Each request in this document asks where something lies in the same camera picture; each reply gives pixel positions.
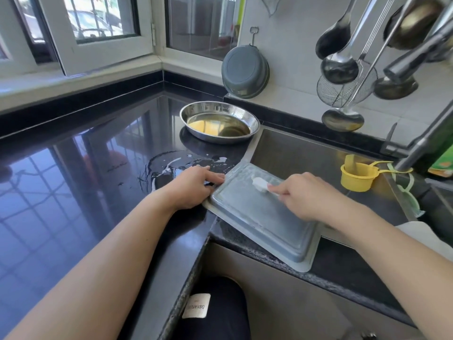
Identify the person's right hand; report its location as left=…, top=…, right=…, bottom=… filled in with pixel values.
left=268, top=172, right=355, bottom=225

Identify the person's left hand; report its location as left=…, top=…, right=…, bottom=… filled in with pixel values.
left=161, top=165, right=226, bottom=213

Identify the rectangular steel tray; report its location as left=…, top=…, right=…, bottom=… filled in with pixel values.
left=202, top=161, right=323, bottom=273

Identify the white cleaning brush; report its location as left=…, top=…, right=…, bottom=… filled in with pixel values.
left=252, top=177, right=282, bottom=196

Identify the person's right forearm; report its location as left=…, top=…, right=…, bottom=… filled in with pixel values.
left=329, top=205, right=453, bottom=340

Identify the person's left forearm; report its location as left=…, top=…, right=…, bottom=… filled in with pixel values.
left=6, top=191, right=178, bottom=340

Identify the stainless steel sink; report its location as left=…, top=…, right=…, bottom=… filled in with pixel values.
left=241, top=126, right=453, bottom=248

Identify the yellow hanging sink cup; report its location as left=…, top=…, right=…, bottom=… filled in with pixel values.
left=340, top=153, right=413, bottom=193

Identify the round steel basin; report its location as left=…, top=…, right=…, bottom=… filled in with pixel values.
left=180, top=100, right=260, bottom=145

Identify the green hanging sponge holder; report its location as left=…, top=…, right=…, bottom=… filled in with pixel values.
left=388, top=162, right=426, bottom=220

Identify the white dish rag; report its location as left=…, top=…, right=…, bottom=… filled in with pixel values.
left=396, top=221, right=453, bottom=263

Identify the grey hanging basin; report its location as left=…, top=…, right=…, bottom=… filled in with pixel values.
left=221, top=44, right=270, bottom=100

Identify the steel soup ladle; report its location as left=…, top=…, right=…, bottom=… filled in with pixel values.
left=320, top=0, right=386, bottom=85

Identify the green dish soap bottle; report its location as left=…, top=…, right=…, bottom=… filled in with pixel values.
left=427, top=141, right=453, bottom=179

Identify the hanging steel ladles and skimmer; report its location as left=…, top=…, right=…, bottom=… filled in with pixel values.
left=315, top=0, right=359, bottom=60

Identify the steel gooseneck faucet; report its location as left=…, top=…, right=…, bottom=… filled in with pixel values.
left=381, top=17, right=453, bottom=173

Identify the white hanging cloth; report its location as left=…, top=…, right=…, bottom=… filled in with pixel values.
left=258, top=0, right=284, bottom=17

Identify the yellow-handled steel ladle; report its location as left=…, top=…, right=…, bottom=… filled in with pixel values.
left=321, top=0, right=419, bottom=133

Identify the orange-handled brass ladle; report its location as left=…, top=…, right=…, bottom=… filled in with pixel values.
left=384, top=0, right=448, bottom=51

